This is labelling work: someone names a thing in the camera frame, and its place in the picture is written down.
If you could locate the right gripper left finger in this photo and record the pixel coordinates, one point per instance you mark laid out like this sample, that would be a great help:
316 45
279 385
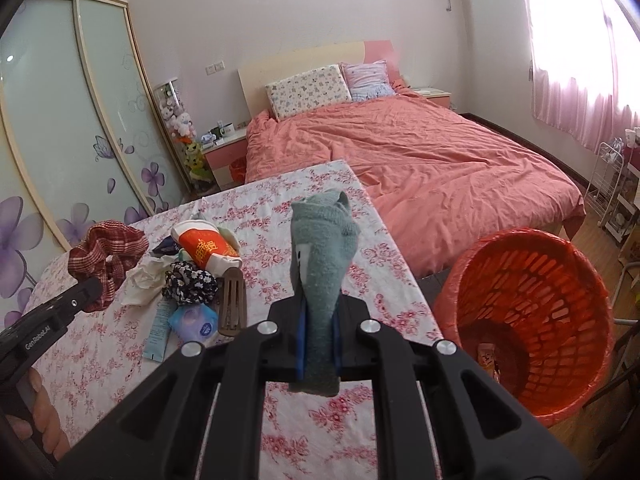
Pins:
199 414

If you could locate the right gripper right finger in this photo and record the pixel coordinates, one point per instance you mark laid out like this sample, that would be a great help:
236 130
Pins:
437 414

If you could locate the light blue cream tube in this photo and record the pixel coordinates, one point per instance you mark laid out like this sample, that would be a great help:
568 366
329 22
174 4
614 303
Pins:
155 345

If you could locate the blue tissue pack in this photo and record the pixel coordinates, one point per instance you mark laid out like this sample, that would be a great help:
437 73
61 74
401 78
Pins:
194 323

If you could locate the red plaid cloth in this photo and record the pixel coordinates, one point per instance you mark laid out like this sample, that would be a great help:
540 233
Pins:
108 251

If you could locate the orange plastic laundry basket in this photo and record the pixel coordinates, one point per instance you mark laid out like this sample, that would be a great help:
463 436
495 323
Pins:
544 307

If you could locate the black daisy floral cloth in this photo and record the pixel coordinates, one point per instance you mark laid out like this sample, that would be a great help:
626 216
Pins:
187 284

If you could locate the orange white paper cup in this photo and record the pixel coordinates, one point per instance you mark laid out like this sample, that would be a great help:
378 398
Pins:
205 246

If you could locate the grey blue sock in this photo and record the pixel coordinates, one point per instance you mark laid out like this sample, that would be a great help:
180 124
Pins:
324 239

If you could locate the light green sock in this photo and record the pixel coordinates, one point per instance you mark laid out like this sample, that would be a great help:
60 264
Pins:
226 234

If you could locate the person's left hand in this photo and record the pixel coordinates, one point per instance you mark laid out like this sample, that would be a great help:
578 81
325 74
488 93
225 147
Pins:
46 420

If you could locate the brown hair comb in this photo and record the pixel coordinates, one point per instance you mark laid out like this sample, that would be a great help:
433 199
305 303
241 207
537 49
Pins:
233 304

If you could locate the floral glass wardrobe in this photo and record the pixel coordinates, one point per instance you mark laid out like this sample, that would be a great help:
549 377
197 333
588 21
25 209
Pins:
80 137

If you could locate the plush toy display tube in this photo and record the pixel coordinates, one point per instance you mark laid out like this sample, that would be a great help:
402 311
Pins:
179 127

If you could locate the salmon pink bed duvet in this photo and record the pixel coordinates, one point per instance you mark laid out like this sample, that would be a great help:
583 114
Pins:
439 181

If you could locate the pink white nightstand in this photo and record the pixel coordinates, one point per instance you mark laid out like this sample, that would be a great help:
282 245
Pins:
221 155

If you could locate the white mug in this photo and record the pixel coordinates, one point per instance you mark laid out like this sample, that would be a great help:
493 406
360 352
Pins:
226 130

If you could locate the beige pink headboard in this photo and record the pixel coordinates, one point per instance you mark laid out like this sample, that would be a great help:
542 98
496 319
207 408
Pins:
255 75

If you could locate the pink striped pillow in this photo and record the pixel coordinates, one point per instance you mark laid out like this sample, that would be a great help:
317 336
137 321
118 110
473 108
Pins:
367 81

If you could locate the floral white pillow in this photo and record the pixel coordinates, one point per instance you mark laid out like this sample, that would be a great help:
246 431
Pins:
303 92

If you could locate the pink window curtain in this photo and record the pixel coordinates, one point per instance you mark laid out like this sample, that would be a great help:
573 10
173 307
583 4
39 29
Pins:
585 68

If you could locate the white wire rack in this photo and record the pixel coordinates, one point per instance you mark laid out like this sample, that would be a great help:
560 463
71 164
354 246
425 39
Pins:
612 189

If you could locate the white wall socket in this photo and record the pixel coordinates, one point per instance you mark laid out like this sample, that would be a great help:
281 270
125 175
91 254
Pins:
215 68

